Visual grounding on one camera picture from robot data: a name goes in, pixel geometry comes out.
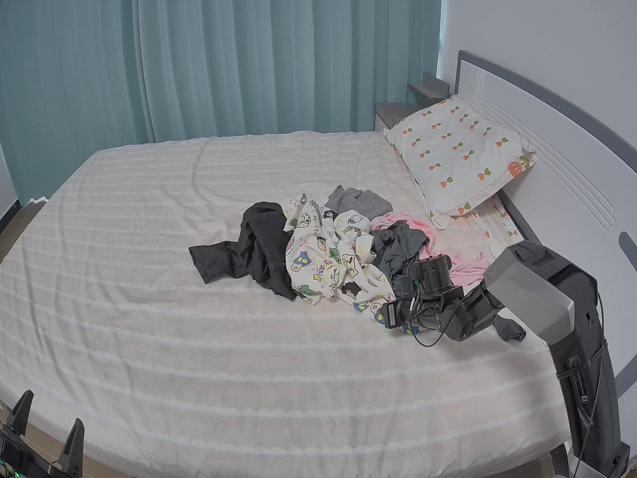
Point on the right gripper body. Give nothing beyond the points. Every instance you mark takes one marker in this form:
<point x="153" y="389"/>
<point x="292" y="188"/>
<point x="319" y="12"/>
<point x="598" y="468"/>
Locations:
<point x="408" y="314"/>

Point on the bed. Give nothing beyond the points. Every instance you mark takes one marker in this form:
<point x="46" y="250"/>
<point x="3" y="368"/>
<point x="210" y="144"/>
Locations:
<point x="199" y="341"/>

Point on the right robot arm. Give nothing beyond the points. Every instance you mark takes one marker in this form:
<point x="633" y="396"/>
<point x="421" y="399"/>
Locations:
<point x="572" y="292"/>

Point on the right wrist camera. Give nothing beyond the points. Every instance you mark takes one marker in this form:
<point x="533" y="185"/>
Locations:
<point x="404" y="287"/>

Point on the black garment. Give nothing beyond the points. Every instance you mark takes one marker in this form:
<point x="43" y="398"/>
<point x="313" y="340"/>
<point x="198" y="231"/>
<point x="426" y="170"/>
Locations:
<point x="259" y="247"/>

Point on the grey bedside table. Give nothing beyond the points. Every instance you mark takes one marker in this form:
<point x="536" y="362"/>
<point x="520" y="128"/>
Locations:
<point x="398" y="112"/>

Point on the pink garment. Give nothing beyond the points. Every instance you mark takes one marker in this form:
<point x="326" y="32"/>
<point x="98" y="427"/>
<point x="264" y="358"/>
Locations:
<point x="468" y="267"/>

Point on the blue-green curtain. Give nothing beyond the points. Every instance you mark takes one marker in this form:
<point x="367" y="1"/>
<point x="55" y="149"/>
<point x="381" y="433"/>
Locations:
<point x="298" y="43"/>
<point x="74" y="67"/>

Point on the dark grey garment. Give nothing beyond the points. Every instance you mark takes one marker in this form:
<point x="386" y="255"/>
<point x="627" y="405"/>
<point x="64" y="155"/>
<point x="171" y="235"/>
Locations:
<point x="398" y="247"/>

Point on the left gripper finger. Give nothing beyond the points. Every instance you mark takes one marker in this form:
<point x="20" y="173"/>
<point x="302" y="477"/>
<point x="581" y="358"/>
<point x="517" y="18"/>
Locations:
<point x="72" y="448"/>
<point x="23" y="416"/>

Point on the white printed pyjama top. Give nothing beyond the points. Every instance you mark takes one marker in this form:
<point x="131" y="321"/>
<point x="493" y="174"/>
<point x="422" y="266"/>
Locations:
<point x="323" y="267"/>

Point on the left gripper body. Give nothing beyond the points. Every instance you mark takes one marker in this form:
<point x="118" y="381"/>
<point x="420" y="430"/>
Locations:
<point x="37" y="461"/>

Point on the white printed pillow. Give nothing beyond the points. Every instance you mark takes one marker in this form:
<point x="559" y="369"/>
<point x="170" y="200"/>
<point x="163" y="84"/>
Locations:
<point x="495" y="219"/>
<point x="458" y="157"/>

